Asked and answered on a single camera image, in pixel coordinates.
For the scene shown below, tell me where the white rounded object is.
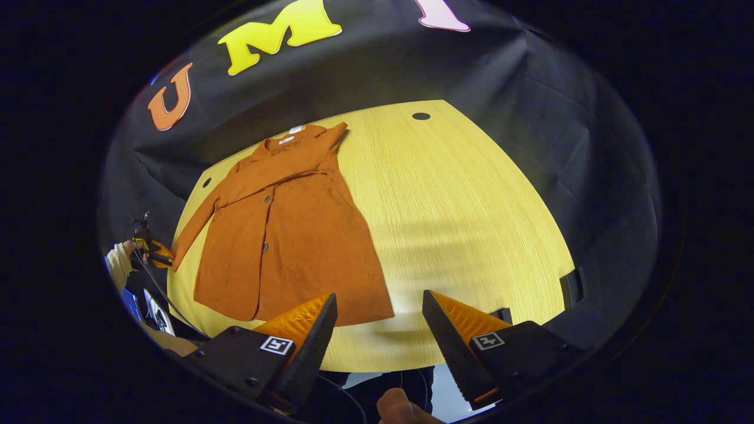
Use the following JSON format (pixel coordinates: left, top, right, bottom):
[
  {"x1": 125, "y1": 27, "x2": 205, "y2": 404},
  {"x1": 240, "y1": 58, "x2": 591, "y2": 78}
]
[{"x1": 143, "y1": 289, "x2": 176, "y2": 336}]

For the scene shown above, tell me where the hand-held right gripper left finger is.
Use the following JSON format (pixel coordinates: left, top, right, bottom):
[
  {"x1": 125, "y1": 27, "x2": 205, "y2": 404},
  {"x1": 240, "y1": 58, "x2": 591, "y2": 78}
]
[{"x1": 191, "y1": 293, "x2": 339, "y2": 416}]

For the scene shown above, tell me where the blue object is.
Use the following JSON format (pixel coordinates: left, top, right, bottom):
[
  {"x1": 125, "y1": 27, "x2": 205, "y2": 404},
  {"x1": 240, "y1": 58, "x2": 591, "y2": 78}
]
[{"x1": 121, "y1": 289, "x2": 142, "y2": 322}]

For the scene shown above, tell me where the black backdrop cloth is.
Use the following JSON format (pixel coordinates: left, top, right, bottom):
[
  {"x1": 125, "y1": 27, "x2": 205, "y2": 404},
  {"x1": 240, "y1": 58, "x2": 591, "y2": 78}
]
[{"x1": 97, "y1": 0, "x2": 663, "y2": 354}]

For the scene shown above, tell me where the thin black cable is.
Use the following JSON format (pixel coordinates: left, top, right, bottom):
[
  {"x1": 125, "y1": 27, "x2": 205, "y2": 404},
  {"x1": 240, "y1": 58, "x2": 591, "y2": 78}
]
[{"x1": 133, "y1": 247, "x2": 210, "y2": 341}]

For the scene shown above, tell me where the rust orange button coat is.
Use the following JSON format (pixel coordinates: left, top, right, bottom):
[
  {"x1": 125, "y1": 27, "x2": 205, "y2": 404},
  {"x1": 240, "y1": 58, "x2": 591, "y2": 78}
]
[{"x1": 171, "y1": 122, "x2": 395, "y2": 327}]

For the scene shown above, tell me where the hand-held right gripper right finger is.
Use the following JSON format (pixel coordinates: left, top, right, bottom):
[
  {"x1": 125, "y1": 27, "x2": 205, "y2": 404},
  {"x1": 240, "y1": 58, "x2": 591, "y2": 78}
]
[{"x1": 422, "y1": 289, "x2": 584, "y2": 412}]

